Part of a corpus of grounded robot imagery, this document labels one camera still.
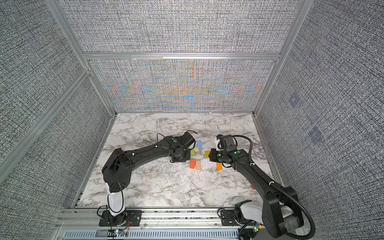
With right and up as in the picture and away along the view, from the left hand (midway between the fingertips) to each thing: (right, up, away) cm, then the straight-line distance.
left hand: (188, 160), depth 88 cm
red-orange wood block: (+3, -3, +2) cm, 5 cm away
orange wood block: (+19, -5, +4) cm, 20 cm away
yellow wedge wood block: (+12, +3, +10) cm, 16 cm away
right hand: (+12, +4, -2) cm, 13 cm away
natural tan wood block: (+6, -4, +3) cm, 8 cm away
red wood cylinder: (+36, -14, -4) cm, 39 cm away
